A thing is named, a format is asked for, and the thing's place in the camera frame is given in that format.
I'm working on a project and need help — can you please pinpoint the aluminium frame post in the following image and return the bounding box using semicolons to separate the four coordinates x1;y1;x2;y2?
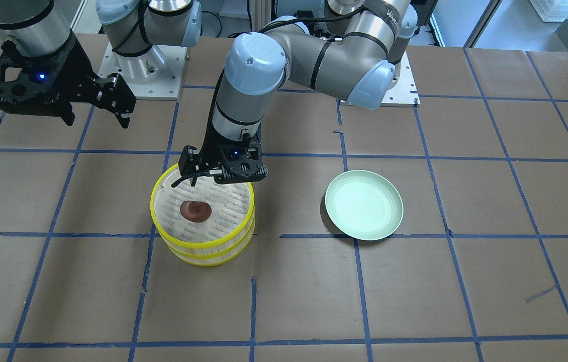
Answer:
247;0;274;32

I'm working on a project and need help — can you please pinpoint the light green plate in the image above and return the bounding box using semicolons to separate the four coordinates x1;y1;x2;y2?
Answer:
324;170;404;241

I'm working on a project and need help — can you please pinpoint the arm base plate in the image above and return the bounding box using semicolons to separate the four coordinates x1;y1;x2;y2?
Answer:
98;44;189;101
339;50;420;107

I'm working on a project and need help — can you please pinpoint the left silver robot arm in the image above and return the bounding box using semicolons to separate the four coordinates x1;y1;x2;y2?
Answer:
172;1;411;188

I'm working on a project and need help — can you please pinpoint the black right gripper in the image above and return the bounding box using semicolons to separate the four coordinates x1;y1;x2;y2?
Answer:
0;38;137;129

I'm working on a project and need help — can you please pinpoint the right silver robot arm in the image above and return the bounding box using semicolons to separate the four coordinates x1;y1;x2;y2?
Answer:
0;1;202;129

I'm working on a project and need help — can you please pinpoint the yellow steamer layer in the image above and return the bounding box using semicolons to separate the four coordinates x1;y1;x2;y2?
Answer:
165;224;254;266
149;165;255;258

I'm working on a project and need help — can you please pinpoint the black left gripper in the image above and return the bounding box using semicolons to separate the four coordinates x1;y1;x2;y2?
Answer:
178;136;268;186

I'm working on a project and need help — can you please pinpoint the brown bun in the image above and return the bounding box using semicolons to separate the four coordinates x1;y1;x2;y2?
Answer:
179;200;212;223

